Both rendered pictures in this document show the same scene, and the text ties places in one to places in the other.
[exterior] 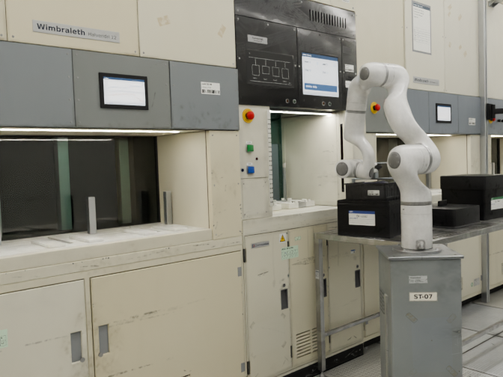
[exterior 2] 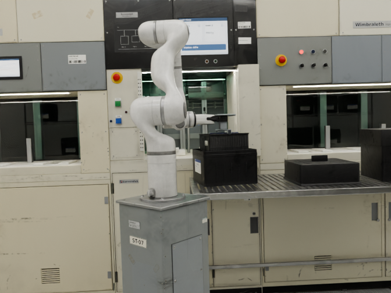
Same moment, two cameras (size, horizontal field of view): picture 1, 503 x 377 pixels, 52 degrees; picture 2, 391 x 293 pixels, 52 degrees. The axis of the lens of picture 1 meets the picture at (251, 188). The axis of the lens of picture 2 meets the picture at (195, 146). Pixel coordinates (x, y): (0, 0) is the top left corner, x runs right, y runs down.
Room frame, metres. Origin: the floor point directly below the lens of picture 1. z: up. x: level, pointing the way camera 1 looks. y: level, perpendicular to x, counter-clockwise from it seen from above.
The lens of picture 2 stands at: (0.87, -1.80, 1.06)
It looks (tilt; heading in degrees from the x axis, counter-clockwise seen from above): 3 degrees down; 39
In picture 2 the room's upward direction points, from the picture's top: 2 degrees counter-clockwise
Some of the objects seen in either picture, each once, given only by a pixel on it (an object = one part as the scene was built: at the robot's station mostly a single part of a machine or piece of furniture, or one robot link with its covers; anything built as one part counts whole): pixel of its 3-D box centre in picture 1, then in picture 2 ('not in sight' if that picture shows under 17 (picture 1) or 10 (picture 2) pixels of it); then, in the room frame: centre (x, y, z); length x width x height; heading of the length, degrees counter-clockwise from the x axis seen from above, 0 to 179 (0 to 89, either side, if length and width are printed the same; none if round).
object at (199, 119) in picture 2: not in sight; (202, 119); (2.51, -0.54, 1.09); 0.11 x 0.10 x 0.07; 141
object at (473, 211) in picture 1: (442, 212); (319, 168); (2.82, -1.04, 0.83); 0.29 x 0.29 x 0.13; 42
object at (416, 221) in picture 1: (416, 227); (162, 176); (2.07, -0.66, 0.85); 0.19 x 0.19 x 0.18
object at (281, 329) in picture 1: (252, 189); (183, 138); (2.98, -0.01, 0.98); 0.95 x 0.88 x 1.95; 41
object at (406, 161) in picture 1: (409, 174); (152, 125); (2.05, -0.63, 1.07); 0.19 x 0.12 x 0.24; 121
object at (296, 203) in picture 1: (289, 203); not in sight; (3.00, -0.22, 0.89); 0.22 x 0.21 x 0.04; 41
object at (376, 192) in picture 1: (374, 194); (223, 145); (2.59, -0.61, 0.95); 0.24 x 0.20 x 0.32; 51
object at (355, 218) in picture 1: (374, 215); (223, 165); (2.59, -0.61, 0.85); 0.28 x 0.28 x 0.17; 51
